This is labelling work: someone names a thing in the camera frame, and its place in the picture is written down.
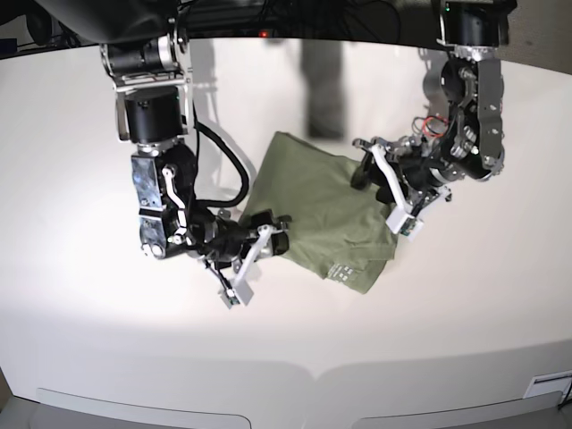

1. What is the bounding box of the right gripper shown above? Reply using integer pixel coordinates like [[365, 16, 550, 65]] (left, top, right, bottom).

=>
[[191, 209, 290, 268]]

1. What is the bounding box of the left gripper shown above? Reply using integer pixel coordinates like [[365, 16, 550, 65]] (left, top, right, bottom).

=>
[[350, 136, 450, 206]]

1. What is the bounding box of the green T-shirt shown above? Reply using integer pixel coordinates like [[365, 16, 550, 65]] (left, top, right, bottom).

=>
[[240, 132, 398, 294]]

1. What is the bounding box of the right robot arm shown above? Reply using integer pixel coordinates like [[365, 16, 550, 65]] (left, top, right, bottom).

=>
[[44, 1, 290, 268]]

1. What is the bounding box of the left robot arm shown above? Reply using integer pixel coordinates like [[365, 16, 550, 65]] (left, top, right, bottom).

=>
[[377, 1, 517, 213]]

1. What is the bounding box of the black power strip red light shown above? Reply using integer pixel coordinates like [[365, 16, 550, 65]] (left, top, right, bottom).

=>
[[177, 13, 284, 39]]

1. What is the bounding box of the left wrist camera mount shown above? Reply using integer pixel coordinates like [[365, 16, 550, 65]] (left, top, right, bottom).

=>
[[352, 138, 452, 241]]

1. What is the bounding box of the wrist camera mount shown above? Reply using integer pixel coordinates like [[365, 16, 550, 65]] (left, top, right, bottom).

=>
[[352, 138, 452, 241], [202, 214, 291, 309]]

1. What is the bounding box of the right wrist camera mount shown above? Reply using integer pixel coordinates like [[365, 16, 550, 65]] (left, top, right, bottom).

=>
[[202, 214, 291, 309]]

